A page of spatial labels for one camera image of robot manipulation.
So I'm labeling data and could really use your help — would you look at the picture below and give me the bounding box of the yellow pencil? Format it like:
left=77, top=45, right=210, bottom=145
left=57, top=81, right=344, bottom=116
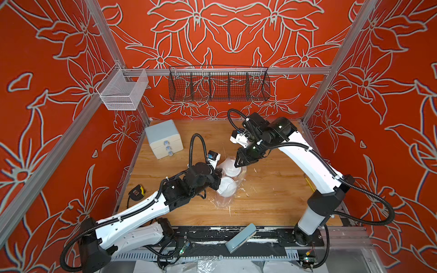
left=303, top=174, right=315, bottom=192

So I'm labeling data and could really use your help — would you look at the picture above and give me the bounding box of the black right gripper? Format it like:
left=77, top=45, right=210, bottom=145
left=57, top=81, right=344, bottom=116
left=233, top=134, right=274, bottom=164

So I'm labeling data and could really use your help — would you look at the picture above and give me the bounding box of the red milk tea cup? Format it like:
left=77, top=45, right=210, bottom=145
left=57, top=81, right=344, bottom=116
left=222, top=158, right=241, bottom=177
left=216, top=176, right=238, bottom=198

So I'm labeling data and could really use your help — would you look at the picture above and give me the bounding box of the black wire wall basket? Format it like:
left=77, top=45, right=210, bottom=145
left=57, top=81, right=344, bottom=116
left=168, top=66, right=272, bottom=102

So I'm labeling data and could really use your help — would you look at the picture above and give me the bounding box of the black yellow tape measure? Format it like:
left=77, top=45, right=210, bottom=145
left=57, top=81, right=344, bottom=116
left=128, top=184, right=145, bottom=201

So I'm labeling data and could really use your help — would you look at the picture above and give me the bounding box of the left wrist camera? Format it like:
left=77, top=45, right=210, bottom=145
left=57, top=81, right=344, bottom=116
left=207, top=150, right=221, bottom=169

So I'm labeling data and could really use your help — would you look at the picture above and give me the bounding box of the light blue foot pedal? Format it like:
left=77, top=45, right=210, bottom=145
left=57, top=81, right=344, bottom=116
left=225, top=224, right=257, bottom=254

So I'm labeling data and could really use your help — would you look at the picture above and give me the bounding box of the clear plastic carrier bag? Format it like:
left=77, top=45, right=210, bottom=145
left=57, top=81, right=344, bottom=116
left=214, top=157, right=247, bottom=209

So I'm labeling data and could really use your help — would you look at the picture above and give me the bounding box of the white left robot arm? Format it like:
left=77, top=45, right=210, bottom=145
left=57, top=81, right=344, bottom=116
left=60, top=133, right=221, bottom=273

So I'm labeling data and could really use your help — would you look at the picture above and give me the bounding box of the white mini drawer box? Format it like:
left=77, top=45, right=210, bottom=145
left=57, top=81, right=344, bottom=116
left=145, top=120, right=184, bottom=159

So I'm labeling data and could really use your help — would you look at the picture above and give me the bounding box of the white wire mesh basket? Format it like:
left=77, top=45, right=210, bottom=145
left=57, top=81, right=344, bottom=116
left=96, top=63, right=149, bottom=111

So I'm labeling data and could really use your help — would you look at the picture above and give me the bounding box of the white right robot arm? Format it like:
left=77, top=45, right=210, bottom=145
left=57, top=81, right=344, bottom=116
left=227, top=109, right=395, bottom=246

